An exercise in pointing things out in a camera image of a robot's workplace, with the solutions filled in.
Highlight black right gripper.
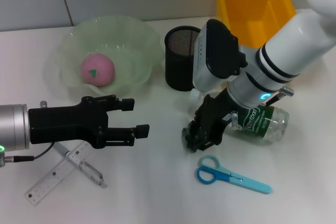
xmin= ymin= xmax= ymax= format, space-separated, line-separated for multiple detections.
xmin=183 ymin=89 xmax=238 ymax=154

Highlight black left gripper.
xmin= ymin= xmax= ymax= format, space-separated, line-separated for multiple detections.
xmin=28 ymin=94 xmax=150 ymax=149

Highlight blue scissors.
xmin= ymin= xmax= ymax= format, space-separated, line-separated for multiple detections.
xmin=196 ymin=155 xmax=272 ymax=195

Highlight pink peach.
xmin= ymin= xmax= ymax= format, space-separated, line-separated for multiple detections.
xmin=80 ymin=52 xmax=116 ymax=88

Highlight clear water bottle green label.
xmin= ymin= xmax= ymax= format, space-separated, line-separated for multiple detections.
xmin=188 ymin=87 xmax=290 ymax=146

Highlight black mesh pen holder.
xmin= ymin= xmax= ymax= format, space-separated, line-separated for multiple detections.
xmin=164 ymin=26 xmax=208 ymax=92

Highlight translucent green fruit bowl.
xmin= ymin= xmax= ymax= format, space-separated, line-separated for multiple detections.
xmin=43 ymin=15 xmax=163 ymax=101

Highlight silver clear pen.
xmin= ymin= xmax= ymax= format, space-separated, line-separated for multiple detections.
xmin=54 ymin=142 xmax=108 ymax=189

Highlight clear plastic ruler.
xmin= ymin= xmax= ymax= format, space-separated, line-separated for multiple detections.
xmin=25 ymin=141 xmax=91 ymax=206

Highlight yellow plastic bin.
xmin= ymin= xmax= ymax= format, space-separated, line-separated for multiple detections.
xmin=215 ymin=0 xmax=297 ymax=49

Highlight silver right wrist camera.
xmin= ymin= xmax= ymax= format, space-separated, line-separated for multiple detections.
xmin=192 ymin=19 xmax=248 ymax=94

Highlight right gripper cable with connectors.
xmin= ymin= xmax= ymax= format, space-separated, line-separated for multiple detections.
xmin=230 ymin=87 xmax=294 ymax=130

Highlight gripper cable with connectors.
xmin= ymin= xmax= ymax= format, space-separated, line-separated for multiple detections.
xmin=230 ymin=87 xmax=294 ymax=130
xmin=0 ymin=100 xmax=57 ymax=168

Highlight left gripper cable with connectors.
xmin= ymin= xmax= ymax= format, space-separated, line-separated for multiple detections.
xmin=0 ymin=100 xmax=57 ymax=168

